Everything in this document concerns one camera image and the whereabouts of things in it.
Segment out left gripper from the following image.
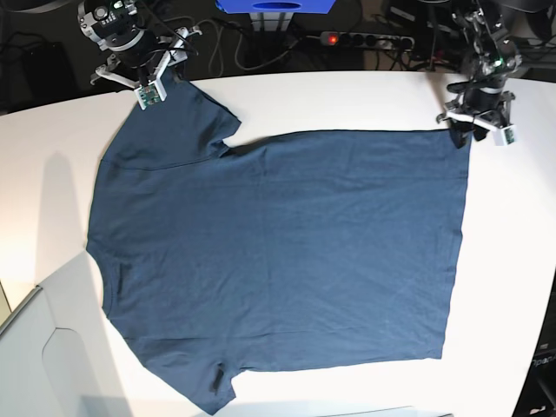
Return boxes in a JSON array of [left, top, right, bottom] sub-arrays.
[[436, 80, 518, 149]]

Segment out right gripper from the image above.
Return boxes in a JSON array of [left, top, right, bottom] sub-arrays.
[[90, 26, 202, 109]]

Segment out dark blue T-shirt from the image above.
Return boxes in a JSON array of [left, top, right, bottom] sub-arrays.
[[86, 82, 470, 414]]

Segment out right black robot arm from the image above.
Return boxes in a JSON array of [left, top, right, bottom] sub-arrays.
[[77, 1, 202, 109]]

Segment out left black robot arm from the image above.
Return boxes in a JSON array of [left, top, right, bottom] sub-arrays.
[[437, 1, 522, 149]]

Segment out blue box on stand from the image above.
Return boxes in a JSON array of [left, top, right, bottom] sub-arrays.
[[215, 0, 335, 14]]

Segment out black power strip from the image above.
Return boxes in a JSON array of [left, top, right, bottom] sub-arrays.
[[317, 31, 414, 52]]

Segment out grey cable loops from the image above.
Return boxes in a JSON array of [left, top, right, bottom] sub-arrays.
[[190, 17, 305, 73]]

